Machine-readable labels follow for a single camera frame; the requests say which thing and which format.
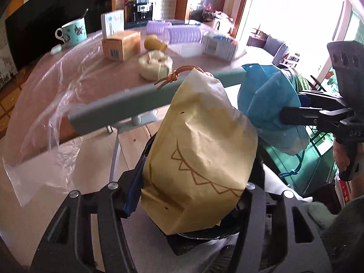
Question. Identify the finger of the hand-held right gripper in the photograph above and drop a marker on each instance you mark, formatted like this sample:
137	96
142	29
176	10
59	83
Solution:
307	115
318	98

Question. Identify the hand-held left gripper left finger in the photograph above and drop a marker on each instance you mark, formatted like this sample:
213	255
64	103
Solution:
132	202

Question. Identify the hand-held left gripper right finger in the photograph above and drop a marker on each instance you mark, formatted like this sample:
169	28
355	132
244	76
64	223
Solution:
250	204

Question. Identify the blue fabric bag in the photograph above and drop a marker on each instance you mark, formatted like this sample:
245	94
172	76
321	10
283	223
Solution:
264	99

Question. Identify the brown paper bag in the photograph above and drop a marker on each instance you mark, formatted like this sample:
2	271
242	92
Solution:
199	136

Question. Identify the white and blue box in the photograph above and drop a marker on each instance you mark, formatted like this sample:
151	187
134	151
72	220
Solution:
219	47

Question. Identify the brown cardboard box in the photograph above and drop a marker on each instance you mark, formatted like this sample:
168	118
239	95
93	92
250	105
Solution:
119	45

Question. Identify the short purple hair roller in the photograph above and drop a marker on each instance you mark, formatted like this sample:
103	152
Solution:
157	30

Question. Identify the white printed box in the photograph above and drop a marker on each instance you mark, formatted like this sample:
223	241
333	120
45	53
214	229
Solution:
112	22

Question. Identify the person's right hand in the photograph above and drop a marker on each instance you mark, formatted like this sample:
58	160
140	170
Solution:
341	153

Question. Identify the wooden board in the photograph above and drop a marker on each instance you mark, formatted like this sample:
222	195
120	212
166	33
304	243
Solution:
130	148

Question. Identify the grey sofa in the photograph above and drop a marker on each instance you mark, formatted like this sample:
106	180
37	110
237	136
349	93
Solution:
273	45

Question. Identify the grey-green fleece clothing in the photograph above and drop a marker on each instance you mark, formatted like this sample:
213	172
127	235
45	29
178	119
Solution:
341	233

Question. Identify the green-edged table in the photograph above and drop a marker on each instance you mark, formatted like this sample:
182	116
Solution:
128	102

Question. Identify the clear plastic sheet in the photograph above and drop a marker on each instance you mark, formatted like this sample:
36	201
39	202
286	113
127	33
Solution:
42	148

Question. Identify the long purple hair roller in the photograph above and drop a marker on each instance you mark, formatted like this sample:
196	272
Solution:
184	34

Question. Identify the yellow plastic cup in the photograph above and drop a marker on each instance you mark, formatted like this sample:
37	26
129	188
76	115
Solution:
155	43

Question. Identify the small mint case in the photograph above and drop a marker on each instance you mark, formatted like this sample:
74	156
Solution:
55	49

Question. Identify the teal patterned mug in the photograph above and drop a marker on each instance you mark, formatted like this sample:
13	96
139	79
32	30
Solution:
72	32

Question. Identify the black coffee machine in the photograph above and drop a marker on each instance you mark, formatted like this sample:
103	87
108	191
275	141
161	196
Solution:
140	11

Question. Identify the metal spoon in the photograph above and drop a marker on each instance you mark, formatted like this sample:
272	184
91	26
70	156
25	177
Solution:
84	13

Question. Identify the black television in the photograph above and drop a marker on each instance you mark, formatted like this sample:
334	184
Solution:
42	20

